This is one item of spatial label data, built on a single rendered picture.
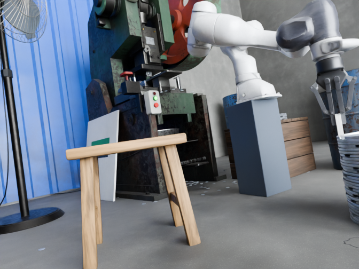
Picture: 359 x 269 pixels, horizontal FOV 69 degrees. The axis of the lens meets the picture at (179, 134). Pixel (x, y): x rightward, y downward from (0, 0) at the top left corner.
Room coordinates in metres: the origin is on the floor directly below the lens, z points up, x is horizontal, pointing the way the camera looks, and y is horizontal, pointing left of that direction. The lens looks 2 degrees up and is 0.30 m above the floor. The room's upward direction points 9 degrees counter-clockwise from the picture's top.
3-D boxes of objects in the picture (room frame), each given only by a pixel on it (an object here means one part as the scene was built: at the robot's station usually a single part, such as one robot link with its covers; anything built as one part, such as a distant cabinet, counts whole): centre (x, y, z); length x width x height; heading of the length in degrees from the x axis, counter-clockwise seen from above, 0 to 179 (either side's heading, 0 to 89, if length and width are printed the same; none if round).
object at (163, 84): (1.80, 0.05, 0.72); 0.25 x 0.14 x 0.14; 42
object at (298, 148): (1.79, -0.58, 0.18); 0.40 x 0.38 x 0.35; 35
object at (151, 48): (1.90, 0.14, 1.04); 0.17 x 0.15 x 0.30; 42
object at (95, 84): (1.86, 0.46, 0.45); 0.92 x 0.12 x 0.90; 42
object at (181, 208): (0.86, 0.17, 0.16); 0.34 x 0.24 x 0.34; 103
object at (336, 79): (0.80, -0.50, 0.37); 0.04 x 0.01 x 0.11; 150
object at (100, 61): (2.04, 0.26, 0.83); 0.79 x 0.43 x 1.34; 42
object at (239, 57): (1.36, -0.36, 0.71); 0.18 x 0.11 x 0.25; 33
